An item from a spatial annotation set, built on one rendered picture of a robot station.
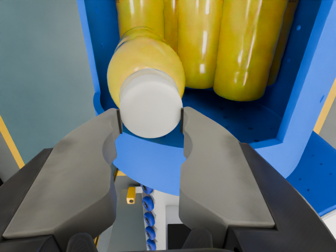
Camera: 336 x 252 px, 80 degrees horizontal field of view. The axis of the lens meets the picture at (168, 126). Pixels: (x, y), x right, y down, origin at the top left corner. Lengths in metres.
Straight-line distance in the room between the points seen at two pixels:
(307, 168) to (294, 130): 0.60
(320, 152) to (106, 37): 0.75
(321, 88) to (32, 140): 1.93
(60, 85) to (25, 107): 0.35
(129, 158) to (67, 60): 1.36
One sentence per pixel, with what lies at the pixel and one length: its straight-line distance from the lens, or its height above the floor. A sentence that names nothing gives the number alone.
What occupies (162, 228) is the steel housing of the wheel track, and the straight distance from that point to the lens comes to 0.82.
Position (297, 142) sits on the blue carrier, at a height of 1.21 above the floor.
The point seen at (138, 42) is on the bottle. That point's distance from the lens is 0.17.
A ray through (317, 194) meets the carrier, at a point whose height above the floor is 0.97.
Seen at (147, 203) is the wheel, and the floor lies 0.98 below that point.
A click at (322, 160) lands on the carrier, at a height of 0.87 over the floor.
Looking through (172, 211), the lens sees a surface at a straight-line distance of 0.70.
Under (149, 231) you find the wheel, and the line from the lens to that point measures 0.75.
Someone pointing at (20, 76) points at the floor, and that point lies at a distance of 1.73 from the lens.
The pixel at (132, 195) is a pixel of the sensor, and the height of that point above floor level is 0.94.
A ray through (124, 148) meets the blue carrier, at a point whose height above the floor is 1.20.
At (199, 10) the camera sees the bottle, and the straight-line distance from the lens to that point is 0.28.
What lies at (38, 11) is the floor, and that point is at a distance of 1.55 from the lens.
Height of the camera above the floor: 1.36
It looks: 59 degrees down
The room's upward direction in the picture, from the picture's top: 178 degrees clockwise
